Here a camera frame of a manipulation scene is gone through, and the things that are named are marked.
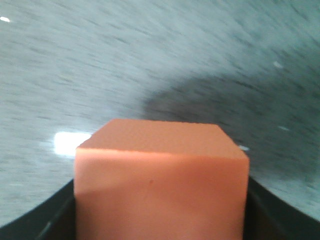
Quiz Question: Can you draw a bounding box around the orange foam cube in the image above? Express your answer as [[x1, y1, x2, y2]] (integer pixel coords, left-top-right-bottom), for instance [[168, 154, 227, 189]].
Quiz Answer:
[[74, 119, 250, 240]]

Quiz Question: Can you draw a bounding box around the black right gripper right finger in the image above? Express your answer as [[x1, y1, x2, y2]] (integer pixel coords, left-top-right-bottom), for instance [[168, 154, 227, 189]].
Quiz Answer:
[[243, 177, 320, 240]]

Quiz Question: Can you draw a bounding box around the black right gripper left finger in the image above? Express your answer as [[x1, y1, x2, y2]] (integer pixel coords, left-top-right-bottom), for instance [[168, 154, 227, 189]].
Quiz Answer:
[[0, 180, 76, 240]]

